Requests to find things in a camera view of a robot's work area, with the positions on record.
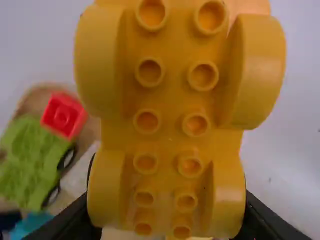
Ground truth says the blue toy brick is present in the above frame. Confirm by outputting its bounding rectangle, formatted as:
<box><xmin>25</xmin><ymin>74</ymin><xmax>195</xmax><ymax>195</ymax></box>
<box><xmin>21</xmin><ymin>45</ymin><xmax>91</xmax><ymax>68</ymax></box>
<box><xmin>9</xmin><ymin>211</ymin><xmax>55</xmax><ymax>240</ymax></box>

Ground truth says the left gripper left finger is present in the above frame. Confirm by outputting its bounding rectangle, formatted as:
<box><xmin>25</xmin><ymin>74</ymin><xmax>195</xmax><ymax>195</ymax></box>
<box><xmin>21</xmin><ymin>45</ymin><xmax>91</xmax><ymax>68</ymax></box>
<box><xmin>23</xmin><ymin>191</ymin><xmax>103</xmax><ymax>240</ymax></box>

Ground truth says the green toy car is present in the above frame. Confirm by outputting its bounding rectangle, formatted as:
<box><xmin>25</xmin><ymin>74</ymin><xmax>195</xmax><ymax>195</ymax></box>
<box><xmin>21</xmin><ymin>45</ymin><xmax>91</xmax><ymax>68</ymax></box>
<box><xmin>0</xmin><ymin>113</ymin><xmax>78</xmax><ymax>213</ymax></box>

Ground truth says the tan tray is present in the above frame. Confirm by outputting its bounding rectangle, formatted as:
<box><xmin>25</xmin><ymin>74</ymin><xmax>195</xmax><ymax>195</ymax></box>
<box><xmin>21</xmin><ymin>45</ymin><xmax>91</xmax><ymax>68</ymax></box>
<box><xmin>0</xmin><ymin>82</ymin><xmax>103</xmax><ymax>218</ymax></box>

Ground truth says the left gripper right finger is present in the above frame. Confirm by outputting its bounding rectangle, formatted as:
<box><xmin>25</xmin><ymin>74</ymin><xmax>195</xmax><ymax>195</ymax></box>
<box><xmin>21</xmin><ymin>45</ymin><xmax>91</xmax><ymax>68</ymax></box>
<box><xmin>240</xmin><ymin>189</ymin><xmax>317</xmax><ymax>240</ymax></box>

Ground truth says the yellow toy car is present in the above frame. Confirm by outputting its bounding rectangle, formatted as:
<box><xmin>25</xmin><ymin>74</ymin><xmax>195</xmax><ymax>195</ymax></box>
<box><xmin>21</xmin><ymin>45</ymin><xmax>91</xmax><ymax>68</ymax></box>
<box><xmin>73</xmin><ymin>0</ymin><xmax>287</xmax><ymax>240</ymax></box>

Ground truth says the red toy brick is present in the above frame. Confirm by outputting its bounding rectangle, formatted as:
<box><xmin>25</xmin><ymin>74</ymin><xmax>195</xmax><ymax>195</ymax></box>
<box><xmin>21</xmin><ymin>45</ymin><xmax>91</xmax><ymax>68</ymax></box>
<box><xmin>40</xmin><ymin>92</ymin><xmax>89</xmax><ymax>141</ymax></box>

